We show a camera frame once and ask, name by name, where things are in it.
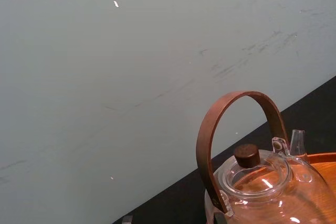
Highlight black table cloth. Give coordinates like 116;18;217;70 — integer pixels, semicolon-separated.
111;75;336;224

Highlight round orange wooden tray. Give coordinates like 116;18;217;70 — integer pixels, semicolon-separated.
304;151;336;224

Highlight glass teapot with wooden handle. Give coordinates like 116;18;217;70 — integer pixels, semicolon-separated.
196;90;334;224

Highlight glass lid with dark knob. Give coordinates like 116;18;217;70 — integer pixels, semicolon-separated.
222;143;293;201

